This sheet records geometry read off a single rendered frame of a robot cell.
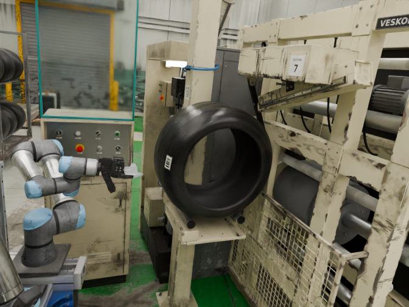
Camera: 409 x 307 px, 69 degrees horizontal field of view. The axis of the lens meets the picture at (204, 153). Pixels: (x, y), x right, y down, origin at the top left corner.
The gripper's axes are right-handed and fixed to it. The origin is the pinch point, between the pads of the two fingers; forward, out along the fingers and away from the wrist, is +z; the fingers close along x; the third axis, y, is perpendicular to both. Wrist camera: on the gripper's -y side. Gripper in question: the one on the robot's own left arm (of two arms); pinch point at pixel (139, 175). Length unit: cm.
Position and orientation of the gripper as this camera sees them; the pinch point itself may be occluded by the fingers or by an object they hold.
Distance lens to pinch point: 146.5
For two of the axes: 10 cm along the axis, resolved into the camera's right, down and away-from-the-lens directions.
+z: 9.1, 1.2, 3.9
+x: -3.4, -2.9, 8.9
